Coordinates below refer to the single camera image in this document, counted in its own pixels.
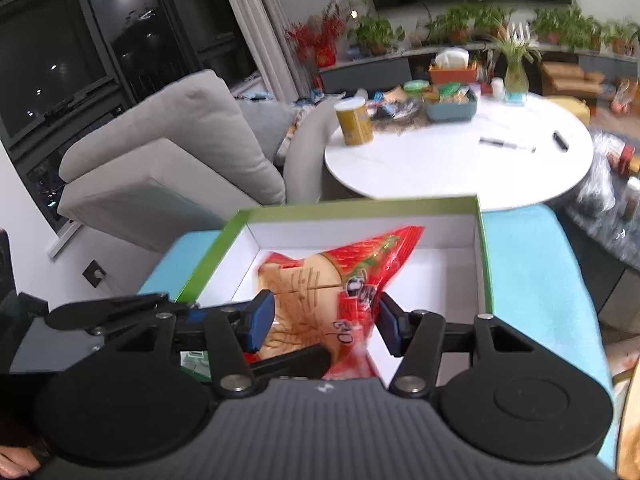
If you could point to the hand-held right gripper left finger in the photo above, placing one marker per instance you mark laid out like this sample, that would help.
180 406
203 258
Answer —
260 320

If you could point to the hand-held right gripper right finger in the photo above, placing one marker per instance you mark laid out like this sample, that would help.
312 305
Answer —
387 325

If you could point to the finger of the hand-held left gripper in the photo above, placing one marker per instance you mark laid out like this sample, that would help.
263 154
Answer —
200 316
110 311

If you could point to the red rice cracker packet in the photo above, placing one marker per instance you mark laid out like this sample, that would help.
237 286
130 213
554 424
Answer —
345 270

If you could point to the green cardboard box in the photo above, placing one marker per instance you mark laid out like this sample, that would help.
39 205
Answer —
465 260

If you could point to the person's left hand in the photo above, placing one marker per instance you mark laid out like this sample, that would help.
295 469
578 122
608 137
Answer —
15 460

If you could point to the grey sofa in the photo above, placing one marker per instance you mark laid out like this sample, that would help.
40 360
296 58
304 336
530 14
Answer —
165 155

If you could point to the white round table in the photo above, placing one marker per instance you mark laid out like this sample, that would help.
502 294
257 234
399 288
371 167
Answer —
450 165

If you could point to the grey chair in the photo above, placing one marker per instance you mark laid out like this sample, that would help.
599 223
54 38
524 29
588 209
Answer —
310 150

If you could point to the grey pillow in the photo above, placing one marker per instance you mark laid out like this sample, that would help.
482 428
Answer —
265 127

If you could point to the yellow can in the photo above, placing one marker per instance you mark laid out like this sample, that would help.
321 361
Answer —
355 122

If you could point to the pile of snack wrappers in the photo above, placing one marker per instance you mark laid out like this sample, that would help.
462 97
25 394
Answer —
395 112

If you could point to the black pen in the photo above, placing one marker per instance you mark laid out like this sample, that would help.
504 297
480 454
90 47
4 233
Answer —
505 145

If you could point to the teal snack tray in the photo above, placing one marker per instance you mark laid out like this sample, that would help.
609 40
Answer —
450 110

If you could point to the dark marble table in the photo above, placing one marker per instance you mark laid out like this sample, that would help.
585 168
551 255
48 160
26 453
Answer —
610 240

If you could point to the green round lid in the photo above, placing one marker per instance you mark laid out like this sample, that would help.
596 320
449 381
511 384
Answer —
416 86

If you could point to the black marker cap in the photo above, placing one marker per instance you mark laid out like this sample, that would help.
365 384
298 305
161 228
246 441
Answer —
561 141

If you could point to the clear plastic bag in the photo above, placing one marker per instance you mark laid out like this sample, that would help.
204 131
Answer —
597 180

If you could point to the orange tissue box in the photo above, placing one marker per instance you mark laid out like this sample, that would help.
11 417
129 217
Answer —
452 72

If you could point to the small white cup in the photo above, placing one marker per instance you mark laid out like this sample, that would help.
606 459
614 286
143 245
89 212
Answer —
498 87

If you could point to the dark window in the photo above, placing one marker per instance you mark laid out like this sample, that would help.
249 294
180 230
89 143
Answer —
60 50

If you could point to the brown jar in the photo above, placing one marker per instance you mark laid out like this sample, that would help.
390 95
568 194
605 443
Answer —
631 200

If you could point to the glass vase with plant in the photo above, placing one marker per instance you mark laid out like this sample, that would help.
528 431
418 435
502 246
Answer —
516 77

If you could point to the yellow stool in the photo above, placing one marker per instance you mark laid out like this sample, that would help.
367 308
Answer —
567 107

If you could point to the red carton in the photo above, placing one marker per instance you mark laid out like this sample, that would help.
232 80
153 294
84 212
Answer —
620 157

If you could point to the potted green plant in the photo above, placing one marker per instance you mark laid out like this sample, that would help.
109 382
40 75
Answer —
470 22
620 35
562 27
376 35

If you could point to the red flower plant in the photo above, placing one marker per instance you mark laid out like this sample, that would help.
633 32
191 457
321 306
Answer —
320 35

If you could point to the beige curtain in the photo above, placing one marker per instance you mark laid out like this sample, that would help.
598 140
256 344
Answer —
255 20

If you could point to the open cardboard box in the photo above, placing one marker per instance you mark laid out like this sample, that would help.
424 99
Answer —
570 77

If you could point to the bag of fruit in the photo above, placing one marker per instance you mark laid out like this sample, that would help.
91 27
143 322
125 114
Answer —
622 97

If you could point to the wall socket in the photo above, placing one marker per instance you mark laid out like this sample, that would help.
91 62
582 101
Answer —
94 274

